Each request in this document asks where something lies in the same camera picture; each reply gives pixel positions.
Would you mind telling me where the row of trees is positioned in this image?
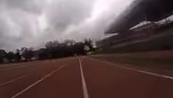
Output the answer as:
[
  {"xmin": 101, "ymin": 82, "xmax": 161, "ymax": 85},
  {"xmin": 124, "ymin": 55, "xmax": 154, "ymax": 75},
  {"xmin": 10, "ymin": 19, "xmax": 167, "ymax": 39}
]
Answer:
[{"xmin": 0, "ymin": 32, "xmax": 96, "ymax": 69}]

